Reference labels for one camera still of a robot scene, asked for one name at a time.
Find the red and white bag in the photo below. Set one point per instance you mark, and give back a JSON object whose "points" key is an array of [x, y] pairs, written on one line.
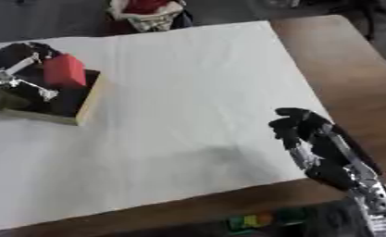
{"points": [[147, 12]]}

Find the red block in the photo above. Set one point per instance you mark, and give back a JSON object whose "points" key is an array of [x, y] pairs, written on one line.
{"points": [[65, 70]]}

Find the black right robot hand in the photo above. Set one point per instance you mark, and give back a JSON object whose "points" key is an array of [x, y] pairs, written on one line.
{"points": [[322, 145]]}

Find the black box with tan sides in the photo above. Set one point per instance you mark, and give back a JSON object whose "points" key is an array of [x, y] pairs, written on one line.
{"points": [[88, 102]]}

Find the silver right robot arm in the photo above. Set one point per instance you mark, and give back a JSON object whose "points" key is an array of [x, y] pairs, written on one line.
{"points": [[384, 206]]}

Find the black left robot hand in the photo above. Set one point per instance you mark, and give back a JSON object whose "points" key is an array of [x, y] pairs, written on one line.
{"points": [[23, 65]]}

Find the green and orange small object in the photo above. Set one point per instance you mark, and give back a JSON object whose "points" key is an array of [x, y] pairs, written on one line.
{"points": [[250, 221]]}

